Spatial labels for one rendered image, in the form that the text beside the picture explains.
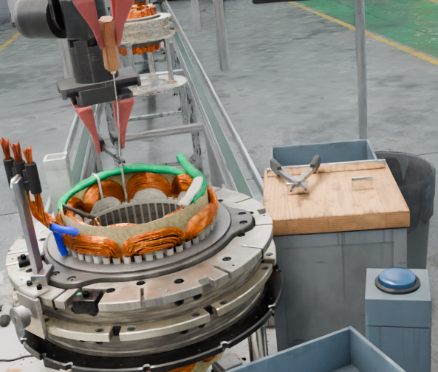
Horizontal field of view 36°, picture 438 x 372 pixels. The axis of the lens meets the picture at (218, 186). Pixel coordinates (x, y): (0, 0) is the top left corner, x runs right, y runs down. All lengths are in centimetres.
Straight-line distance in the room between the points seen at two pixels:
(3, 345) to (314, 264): 61
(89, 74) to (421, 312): 49
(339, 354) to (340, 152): 57
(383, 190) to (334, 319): 19
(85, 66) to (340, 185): 40
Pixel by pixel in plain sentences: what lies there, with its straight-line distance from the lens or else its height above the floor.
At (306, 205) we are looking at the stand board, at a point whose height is 107.
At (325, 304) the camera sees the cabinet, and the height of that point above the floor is 93.
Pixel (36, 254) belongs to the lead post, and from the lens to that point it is 74.
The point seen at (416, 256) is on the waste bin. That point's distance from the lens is 250.
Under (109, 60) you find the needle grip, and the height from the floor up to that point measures 131.
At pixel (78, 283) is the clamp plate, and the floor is 110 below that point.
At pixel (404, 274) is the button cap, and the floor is 104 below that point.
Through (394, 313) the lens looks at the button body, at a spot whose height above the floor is 102.
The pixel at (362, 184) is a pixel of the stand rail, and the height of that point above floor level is 107.
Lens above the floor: 143
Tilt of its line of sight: 21 degrees down
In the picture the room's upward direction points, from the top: 7 degrees counter-clockwise
